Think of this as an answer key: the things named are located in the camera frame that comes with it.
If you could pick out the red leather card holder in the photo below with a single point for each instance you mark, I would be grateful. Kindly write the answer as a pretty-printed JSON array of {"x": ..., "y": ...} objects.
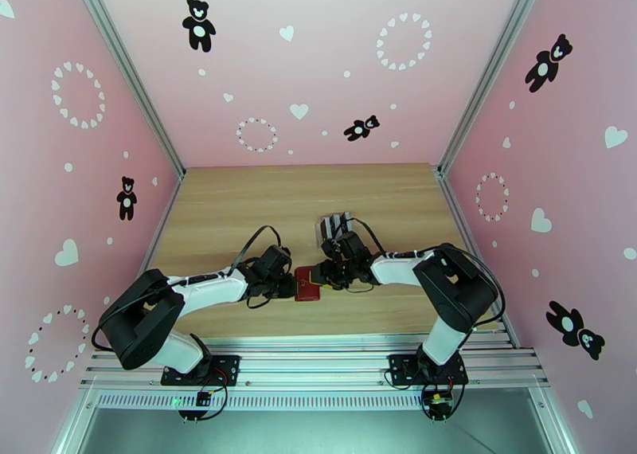
[{"x": 306, "y": 293}]

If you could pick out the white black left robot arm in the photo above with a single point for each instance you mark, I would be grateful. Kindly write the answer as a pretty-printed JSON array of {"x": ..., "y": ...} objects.
[{"x": 209, "y": 291}]

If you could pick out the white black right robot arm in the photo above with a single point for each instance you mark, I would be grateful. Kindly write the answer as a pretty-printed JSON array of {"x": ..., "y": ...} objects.
[{"x": 398, "y": 271}]

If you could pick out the black credit card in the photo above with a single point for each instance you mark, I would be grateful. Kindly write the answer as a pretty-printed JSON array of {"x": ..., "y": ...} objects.
[{"x": 326, "y": 229}]

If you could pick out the black card with white edge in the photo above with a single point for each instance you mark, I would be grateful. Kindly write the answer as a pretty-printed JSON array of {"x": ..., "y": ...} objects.
[{"x": 333, "y": 227}]

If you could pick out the dark green credit card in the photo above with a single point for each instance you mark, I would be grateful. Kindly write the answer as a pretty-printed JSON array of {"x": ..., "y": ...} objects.
[{"x": 341, "y": 225}]

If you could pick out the blue credit card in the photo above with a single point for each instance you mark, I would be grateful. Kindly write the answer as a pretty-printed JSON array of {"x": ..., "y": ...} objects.
[{"x": 349, "y": 222}]

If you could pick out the perforated metal strip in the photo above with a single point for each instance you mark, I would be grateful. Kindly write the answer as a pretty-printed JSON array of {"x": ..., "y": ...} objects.
[{"x": 298, "y": 402}]

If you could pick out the small black circuit board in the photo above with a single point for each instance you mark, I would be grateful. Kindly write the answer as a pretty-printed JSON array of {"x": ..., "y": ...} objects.
[{"x": 203, "y": 398}]

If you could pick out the grey metal tray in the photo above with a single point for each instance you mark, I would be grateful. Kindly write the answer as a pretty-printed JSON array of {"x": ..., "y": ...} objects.
[{"x": 298, "y": 432}]

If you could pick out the circuit board with yellow connector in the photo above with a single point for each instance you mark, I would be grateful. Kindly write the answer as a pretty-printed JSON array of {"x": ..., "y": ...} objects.
[{"x": 439, "y": 404}]

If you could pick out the grooved aluminium rail deck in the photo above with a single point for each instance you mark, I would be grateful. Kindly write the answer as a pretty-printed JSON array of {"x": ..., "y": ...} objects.
[{"x": 318, "y": 363}]

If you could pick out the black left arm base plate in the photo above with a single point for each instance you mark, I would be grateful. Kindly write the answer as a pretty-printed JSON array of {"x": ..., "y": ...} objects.
[{"x": 226, "y": 365}]

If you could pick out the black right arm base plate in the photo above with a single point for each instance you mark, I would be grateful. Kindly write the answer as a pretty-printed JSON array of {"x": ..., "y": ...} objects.
[{"x": 398, "y": 368}]

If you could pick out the aluminium frame corner post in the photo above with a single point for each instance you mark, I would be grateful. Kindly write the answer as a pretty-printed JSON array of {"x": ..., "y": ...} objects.
[
  {"x": 124, "y": 69},
  {"x": 492, "y": 69}
]

